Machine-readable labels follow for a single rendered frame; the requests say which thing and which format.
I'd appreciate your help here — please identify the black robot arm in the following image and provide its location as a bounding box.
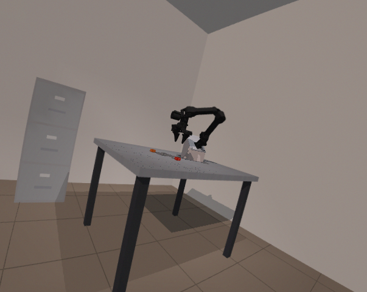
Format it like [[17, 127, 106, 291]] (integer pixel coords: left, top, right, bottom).
[[170, 106, 225, 149]]

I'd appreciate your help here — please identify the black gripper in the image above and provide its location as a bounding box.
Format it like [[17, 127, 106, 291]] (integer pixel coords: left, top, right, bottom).
[[171, 121, 192, 144]]

